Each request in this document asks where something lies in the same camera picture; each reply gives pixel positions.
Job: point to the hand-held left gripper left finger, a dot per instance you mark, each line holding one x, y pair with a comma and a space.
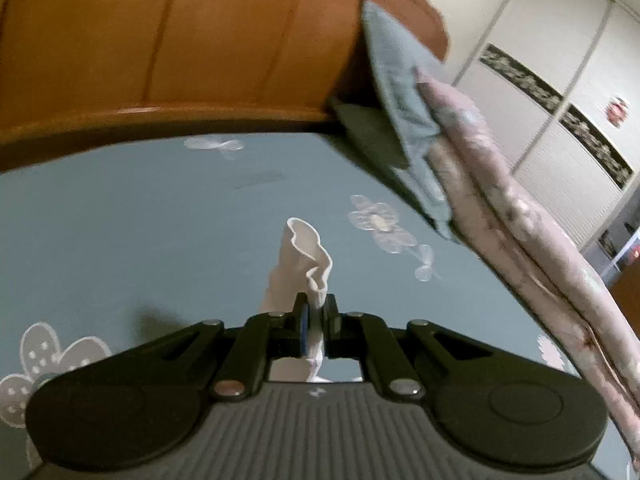
303, 329

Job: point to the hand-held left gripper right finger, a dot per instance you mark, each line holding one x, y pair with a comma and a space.
327, 326

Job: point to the white bear print sweatshirt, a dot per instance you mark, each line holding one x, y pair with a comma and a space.
295, 260

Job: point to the bed with teal floral sheet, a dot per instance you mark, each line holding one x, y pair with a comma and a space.
150, 240

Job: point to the teal pillow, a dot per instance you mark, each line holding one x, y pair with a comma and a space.
400, 90
370, 130

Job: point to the pink floral quilt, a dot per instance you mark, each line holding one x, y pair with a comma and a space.
525, 240

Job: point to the doorway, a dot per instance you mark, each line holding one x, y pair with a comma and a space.
617, 255

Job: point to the wooden door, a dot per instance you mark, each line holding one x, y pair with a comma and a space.
627, 305

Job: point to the wooden headboard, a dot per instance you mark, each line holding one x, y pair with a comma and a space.
175, 45

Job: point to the red round sticker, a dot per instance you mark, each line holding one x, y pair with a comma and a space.
619, 110

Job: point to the white slatted wardrobe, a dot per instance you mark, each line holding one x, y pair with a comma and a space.
560, 35

